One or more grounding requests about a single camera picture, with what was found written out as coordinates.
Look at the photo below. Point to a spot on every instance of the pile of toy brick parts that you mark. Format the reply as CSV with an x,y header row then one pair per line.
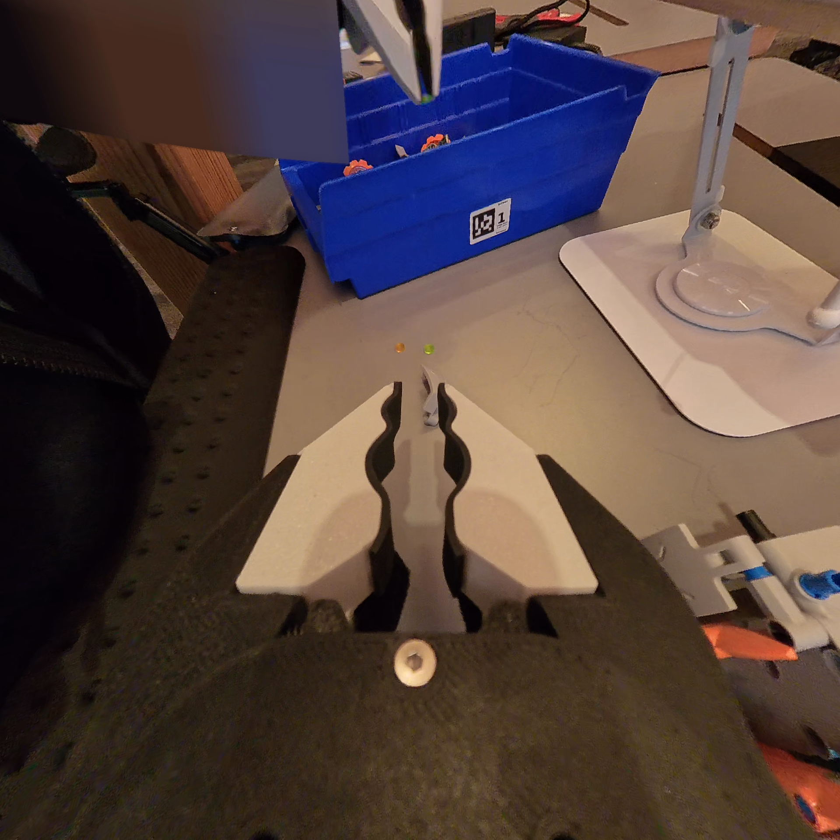
x,y
433,143

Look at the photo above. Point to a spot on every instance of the wooden furniture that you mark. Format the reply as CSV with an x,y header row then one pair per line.
x,y
190,190

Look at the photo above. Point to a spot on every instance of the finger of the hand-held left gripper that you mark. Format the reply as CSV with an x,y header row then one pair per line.
x,y
387,39
432,39

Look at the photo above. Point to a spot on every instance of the small grey curved brick piece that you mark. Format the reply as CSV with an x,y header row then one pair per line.
x,y
430,400

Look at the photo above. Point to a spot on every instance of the black studded foam pad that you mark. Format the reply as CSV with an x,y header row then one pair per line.
x,y
216,407

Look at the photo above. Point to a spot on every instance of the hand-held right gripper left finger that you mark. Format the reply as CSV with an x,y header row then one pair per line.
x,y
308,525

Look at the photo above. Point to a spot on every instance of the dark wooden table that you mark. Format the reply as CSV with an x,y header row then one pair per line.
x,y
814,157

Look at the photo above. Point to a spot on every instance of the black power adapter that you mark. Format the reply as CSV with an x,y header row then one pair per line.
x,y
544,34

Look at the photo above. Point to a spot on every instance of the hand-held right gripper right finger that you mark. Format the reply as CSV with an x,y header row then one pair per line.
x,y
525,525

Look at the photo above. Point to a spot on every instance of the white stand with base plate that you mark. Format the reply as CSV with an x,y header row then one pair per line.
x,y
630,308

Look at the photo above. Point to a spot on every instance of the blue plastic bin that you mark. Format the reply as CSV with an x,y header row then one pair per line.
x,y
558,177

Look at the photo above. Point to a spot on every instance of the grey orange toy brick model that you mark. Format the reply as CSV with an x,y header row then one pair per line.
x,y
722,577

